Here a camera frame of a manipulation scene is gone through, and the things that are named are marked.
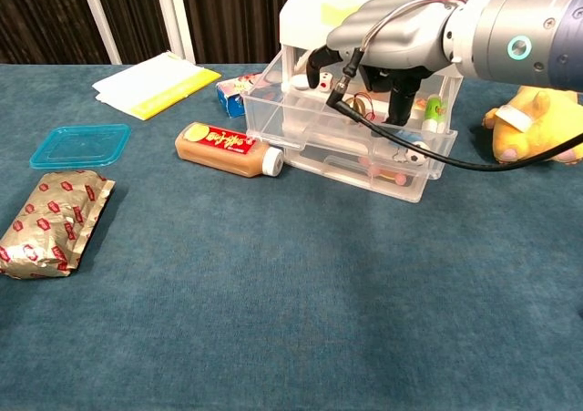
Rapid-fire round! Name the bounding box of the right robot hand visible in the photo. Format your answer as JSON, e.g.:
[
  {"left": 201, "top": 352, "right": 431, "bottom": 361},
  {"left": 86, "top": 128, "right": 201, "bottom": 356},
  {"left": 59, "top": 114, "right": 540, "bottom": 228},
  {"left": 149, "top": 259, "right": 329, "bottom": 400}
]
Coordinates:
[{"left": 304, "top": 0, "right": 475, "bottom": 128}]

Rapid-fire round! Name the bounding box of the golden bell with red string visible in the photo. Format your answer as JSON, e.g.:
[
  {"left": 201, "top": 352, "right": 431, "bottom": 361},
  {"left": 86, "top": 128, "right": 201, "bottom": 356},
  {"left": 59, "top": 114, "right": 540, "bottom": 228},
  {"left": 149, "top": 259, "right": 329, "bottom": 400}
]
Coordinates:
[{"left": 343, "top": 91, "right": 380, "bottom": 121}]

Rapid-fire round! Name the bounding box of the clear plastic storage bin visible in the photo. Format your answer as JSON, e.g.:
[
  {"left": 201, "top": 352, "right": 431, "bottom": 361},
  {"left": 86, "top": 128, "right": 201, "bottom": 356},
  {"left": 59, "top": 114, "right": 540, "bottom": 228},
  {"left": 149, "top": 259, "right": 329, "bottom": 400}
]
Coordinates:
[{"left": 240, "top": 57, "right": 459, "bottom": 180}]

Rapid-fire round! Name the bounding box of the white plastic drawer cabinet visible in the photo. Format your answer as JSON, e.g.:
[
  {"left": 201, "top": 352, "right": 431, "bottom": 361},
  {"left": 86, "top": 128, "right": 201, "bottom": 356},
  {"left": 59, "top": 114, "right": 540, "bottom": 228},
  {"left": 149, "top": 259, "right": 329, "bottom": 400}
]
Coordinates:
[{"left": 278, "top": 0, "right": 496, "bottom": 203}]

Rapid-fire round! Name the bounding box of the yellow sticky note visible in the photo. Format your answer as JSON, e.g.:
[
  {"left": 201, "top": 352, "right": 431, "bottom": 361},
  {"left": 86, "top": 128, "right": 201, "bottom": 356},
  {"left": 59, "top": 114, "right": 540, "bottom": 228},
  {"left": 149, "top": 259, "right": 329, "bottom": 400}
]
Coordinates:
[{"left": 321, "top": 1, "right": 364, "bottom": 26}]

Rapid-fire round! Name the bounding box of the green white tube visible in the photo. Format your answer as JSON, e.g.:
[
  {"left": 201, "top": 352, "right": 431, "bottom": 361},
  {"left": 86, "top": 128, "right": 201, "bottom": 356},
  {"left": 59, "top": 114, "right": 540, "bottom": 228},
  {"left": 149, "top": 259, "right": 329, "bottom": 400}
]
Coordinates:
[{"left": 423, "top": 94, "right": 445, "bottom": 132}]

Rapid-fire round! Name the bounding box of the small blue white toy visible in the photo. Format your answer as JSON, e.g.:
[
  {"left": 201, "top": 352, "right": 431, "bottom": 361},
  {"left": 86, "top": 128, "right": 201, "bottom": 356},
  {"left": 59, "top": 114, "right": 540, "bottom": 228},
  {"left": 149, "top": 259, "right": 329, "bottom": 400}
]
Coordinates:
[{"left": 386, "top": 130, "right": 425, "bottom": 150}]

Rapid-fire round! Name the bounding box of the small soccer ball toy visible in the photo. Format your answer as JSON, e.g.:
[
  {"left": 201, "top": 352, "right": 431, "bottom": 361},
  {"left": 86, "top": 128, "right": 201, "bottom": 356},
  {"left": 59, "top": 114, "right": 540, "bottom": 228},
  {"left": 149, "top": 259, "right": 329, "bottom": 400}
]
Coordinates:
[{"left": 394, "top": 149, "right": 430, "bottom": 167}]

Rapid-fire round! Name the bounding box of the pink bead toy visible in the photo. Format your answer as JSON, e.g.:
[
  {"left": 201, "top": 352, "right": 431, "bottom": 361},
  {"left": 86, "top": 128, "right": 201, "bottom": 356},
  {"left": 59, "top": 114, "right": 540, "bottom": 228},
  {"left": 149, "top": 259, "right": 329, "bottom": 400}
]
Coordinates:
[{"left": 357, "top": 155, "right": 409, "bottom": 187}]

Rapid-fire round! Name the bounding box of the dark brown pleated curtain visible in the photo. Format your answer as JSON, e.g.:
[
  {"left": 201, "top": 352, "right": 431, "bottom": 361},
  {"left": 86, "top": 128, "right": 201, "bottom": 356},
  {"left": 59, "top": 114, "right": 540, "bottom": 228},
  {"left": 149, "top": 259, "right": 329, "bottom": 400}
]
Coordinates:
[
  {"left": 89, "top": 0, "right": 177, "bottom": 65},
  {"left": 179, "top": 0, "right": 316, "bottom": 65},
  {"left": 0, "top": 0, "right": 112, "bottom": 65}
]

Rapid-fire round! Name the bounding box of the yellow plush toy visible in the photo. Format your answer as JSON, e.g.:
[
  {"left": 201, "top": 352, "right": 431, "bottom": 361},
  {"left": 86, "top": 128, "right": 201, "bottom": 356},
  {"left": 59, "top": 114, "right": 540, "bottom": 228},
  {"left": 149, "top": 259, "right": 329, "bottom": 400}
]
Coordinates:
[{"left": 483, "top": 87, "right": 583, "bottom": 165}]

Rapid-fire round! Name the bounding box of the blue pink cookie box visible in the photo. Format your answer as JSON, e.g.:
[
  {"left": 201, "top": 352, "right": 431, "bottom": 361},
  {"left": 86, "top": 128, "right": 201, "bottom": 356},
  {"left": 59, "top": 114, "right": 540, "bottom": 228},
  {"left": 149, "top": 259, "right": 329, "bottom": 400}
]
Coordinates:
[{"left": 215, "top": 73, "right": 261, "bottom": 119}]

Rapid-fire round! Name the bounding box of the brown drink bottle red label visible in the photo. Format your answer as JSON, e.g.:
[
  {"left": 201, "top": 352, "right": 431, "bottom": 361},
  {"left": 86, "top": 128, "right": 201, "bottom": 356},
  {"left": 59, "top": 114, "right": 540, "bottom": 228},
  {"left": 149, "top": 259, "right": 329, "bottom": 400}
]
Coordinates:
[{"left": 174, "top": 121, "right": 285, "bottom": 179}]

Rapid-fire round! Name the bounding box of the teal table cloth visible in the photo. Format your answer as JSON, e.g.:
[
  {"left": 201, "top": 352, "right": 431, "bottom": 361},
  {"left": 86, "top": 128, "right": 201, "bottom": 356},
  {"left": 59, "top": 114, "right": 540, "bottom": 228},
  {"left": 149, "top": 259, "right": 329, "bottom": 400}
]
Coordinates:
[{"left": 0, "top": 63, "right": 583, "bottom": 411}]

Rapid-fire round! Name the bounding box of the blue plastic lid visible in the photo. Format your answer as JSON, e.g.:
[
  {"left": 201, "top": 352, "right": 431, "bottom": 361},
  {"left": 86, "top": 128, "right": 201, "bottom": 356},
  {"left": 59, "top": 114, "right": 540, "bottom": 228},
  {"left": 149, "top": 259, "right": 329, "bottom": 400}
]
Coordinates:
[{"left": 29, "top": 124, "right": 132, "bottom": 170}]

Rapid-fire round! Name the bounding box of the gold foil snack pack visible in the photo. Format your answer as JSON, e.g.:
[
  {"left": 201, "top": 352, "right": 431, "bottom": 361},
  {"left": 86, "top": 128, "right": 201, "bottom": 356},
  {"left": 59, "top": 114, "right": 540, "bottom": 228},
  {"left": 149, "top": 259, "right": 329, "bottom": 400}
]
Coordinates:
[{"left": 0, "top": 169, "right": 117, "bottom": 280}]

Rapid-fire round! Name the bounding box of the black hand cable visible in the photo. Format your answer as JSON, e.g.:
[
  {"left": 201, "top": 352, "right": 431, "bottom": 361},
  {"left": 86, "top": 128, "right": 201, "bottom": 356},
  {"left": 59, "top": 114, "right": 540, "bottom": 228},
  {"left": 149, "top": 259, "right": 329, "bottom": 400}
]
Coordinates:
[{"left": 325, "top": 0, "right": 583, "bottom": 172}]

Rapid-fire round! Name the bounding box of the white frame post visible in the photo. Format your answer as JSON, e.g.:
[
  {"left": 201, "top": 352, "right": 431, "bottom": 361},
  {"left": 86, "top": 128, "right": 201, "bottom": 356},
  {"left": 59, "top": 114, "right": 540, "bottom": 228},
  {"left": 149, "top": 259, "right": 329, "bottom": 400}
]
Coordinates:
[
  {"left": 77, "top": 0, "right": 123, "bottom": 65},
  {"left": 152, "top": 0, "right": 197, "bottom": 65}
]

